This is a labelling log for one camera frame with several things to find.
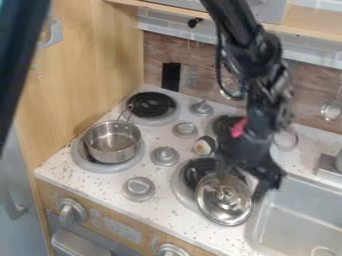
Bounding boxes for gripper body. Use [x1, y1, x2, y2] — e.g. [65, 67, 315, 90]
[213, 116, 286, 178]

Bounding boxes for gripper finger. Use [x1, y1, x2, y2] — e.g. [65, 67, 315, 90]
[251, 170, 288, 203]
[215, 160, 237, 184]

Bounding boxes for silver pot lid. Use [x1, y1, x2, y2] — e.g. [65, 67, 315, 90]
[193, 172, 256, 228]

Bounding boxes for toy stove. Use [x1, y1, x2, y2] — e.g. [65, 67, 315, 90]
[69, 89, 280, 215]

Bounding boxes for silver pot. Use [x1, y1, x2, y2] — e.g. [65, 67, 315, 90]
[81, 103, 145, 165]

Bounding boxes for toy sushi roll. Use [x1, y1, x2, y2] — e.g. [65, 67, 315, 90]
[192, 135, 220, 157]

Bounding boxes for toy sink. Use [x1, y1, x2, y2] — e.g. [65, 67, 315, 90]
[243, 174, 342, 256]

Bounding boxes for silver ladle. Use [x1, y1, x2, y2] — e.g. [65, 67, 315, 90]
[319, 74, 342, 123]

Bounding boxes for black hook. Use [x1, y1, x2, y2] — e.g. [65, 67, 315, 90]
[187, 16, 205, 29]

